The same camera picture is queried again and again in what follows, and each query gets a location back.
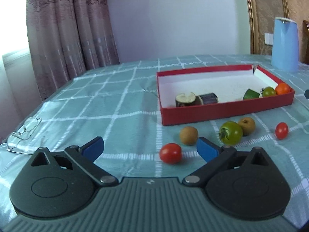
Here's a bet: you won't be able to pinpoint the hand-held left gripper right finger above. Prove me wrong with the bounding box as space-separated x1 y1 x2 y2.
182 136 274 188

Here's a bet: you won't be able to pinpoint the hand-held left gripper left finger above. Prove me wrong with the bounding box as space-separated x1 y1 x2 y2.
29 136 119 187

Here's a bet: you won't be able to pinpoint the orange tomato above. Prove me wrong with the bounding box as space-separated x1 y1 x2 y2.
275 83 290 96

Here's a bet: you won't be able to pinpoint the small green tomato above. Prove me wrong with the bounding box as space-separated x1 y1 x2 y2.
262 86 277 98

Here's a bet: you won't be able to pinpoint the red cardboard box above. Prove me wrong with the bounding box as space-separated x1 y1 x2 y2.
156 64 295 126

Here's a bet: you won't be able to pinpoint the green cucumber piece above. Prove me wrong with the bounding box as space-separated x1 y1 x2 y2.
243 89 261 100

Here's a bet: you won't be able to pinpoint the brown longan fruit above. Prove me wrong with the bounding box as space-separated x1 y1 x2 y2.
238 117 256 136
179 126 199 146

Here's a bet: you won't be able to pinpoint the large green tomato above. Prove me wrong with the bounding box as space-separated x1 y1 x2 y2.
219 121 243 146

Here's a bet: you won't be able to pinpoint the teal checked bedsheet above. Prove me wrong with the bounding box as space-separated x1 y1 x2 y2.
0 54 309 223

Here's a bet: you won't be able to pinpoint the small red cherry tomato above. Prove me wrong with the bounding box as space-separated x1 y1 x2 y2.
275 122 289 140

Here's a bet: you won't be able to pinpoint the brown wooden furniture piece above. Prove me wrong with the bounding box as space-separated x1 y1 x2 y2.
303 20 309 65

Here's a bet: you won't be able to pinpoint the light blue kettle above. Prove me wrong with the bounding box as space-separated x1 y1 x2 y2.
271 17 300 72

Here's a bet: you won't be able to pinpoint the gold padded headboard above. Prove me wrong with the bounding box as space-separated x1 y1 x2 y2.
243 0 309 64

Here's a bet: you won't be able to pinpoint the white sheer curtain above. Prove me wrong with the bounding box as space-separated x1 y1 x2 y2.
0 48 45 145

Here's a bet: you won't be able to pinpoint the pink patterned curtain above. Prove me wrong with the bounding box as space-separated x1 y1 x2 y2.
25 0 120 101

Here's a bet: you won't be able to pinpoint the wire-rimmed eyeglasses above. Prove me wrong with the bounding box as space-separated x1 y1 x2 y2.
7 117 45 155

